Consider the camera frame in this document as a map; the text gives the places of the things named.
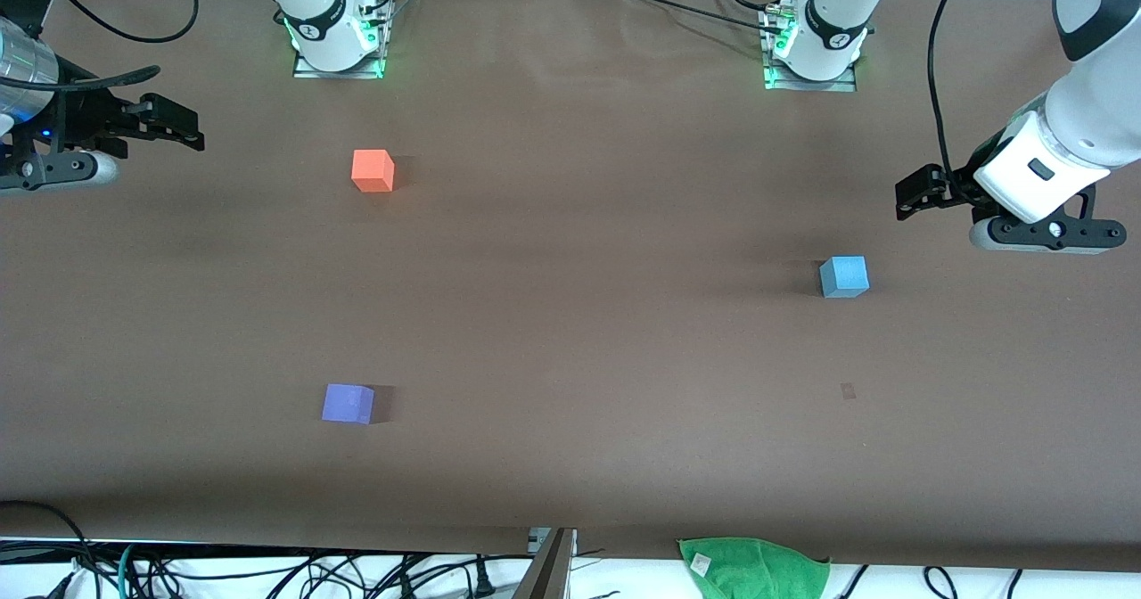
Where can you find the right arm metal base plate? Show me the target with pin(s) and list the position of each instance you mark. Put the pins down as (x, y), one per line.
(357, 73)

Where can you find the blue foam block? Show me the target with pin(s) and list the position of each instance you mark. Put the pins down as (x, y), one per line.
(843, 276)

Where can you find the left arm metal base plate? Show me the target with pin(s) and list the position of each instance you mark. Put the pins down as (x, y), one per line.
(802, 86)

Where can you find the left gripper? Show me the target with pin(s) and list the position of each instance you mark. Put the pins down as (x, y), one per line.
(962, 186)

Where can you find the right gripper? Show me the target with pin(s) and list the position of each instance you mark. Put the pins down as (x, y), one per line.
(78, 110)

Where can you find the brown table cover sheet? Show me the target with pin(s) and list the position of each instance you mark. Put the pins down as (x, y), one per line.
(570, 314)

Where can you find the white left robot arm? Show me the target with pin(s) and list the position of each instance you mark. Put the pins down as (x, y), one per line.
(842, 2)

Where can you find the aluminium profile post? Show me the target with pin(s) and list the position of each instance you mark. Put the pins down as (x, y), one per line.
(548, 574)

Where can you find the purple foam block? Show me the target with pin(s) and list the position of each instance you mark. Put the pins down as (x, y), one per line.
(346, 403)

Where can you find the orange foam block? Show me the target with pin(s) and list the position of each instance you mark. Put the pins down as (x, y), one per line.
(373, 171)

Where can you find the green cloth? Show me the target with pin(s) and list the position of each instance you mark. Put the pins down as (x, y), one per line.
(758, 572)

